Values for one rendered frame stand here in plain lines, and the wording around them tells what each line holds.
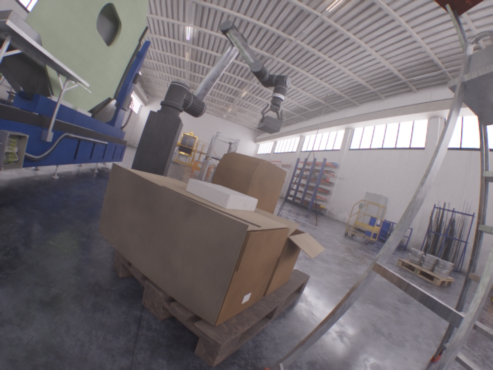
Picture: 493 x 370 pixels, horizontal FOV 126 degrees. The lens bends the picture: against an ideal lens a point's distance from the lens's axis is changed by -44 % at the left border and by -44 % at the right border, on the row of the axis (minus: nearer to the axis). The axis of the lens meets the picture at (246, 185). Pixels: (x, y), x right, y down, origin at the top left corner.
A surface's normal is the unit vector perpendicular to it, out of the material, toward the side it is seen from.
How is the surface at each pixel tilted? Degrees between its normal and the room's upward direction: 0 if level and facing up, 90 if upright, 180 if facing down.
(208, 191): 90
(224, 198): 90
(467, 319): 76
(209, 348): 90
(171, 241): 90
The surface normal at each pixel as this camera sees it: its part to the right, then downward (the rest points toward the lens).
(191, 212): -0.42, -0.11
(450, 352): -0.85, -0.52
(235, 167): -0.36, -0.47
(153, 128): 0.22, 0.10
